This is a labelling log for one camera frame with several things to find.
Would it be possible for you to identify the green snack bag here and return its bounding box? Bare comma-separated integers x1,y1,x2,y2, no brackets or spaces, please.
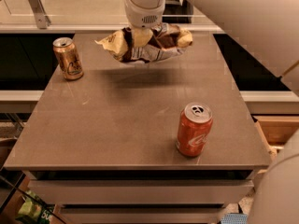
16,190,53,224

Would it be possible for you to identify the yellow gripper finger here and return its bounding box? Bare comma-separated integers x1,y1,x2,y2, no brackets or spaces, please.
131,27,153,48

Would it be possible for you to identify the blue basket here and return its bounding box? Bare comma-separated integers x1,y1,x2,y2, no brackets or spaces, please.
221,214,248,224

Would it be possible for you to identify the brown chip bag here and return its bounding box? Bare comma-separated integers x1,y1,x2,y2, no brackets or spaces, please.
95,22,193,63

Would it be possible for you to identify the black office chair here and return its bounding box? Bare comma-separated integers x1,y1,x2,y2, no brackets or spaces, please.
163,0,193,23

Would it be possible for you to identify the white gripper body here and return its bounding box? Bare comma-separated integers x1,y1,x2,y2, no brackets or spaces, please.
125,0,165,28

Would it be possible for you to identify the left metal railing bracket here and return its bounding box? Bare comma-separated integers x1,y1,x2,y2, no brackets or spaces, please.
28,0,50,29

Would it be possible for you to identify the orange soda can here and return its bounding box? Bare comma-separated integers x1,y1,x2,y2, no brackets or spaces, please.
177,102,213,157

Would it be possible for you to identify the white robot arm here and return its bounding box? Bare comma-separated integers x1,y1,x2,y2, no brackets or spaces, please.
125,0,299,224

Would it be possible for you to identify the cardboard box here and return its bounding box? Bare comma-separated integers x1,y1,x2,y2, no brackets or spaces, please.
253,115,299,161

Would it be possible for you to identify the grey drawer cabinet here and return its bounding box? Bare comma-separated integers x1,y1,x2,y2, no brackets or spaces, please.
22,169,260,224

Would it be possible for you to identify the gold soda can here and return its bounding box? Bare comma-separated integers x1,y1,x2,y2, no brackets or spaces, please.
52,37,83,80

